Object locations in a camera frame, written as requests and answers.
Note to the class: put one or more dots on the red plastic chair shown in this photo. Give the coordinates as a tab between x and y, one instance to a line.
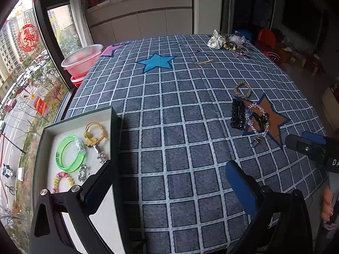
267	41

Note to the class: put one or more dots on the blue plastic stool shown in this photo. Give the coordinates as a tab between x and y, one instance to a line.
245	35

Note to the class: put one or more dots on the red lantern decoration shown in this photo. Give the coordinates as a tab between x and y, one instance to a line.
41	105

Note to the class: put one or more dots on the leopard print scrunchie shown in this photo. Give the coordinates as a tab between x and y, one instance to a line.
230	46

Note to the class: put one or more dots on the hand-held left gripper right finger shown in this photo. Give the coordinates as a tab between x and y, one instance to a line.
242	187

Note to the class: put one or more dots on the red plastic basin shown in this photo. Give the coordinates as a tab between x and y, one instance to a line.
76	81

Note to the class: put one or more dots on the red horse window decal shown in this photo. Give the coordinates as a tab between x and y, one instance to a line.
28	37

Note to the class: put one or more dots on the white lace scrunchie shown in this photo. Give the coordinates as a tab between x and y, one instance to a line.
237	39

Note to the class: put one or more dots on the pink plastic basin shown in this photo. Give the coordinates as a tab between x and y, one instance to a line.
82	59

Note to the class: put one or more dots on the green plastic bangle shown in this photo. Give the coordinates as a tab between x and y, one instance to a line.
62	158

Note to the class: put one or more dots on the white satin scrunchie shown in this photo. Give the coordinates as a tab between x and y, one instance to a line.
215	41

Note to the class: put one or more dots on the white cabinet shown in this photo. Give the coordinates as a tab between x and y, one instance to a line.
145	21

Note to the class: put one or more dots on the checked blue tablecloth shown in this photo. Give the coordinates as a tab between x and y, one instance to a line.
180	164

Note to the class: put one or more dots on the pile of colourful toys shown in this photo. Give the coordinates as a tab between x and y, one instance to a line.
299	58

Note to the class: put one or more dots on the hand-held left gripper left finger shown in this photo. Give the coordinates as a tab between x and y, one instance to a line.
99	187

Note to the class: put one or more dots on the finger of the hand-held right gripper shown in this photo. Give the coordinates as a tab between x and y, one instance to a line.
313	136
299	143

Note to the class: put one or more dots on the white tray with black rim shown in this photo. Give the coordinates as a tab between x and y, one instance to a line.
106	222

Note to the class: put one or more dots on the person's right hand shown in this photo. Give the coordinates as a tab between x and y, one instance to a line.
328	203

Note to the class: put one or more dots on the dark slim hair clip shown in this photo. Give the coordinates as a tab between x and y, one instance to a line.
242	53

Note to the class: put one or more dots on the gold hair pin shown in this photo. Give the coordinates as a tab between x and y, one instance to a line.
204	62

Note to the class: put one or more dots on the brown claw hair clip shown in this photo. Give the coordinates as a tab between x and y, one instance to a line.
261	119

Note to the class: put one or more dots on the dark wall television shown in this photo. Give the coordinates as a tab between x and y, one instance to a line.
302	18

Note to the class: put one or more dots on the black beaded hair clip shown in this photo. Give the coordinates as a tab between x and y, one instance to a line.
238	113

